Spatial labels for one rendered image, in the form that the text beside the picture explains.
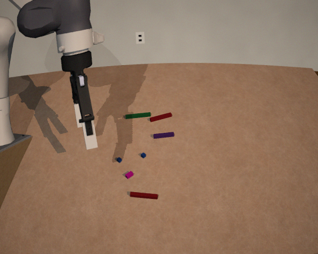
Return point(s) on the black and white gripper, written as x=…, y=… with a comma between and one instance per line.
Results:
x=75, y=64

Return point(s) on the small magenta block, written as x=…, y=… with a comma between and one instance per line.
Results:
x=129, y=174

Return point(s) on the purple rod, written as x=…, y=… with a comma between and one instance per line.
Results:
x=163, y=135

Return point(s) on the dark red rod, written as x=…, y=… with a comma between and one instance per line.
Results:
x=143, y=195
x=159, y=117

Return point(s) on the green rod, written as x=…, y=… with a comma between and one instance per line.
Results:
x=132, y=116

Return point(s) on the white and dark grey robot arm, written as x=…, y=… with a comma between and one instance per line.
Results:
x=70, y=19

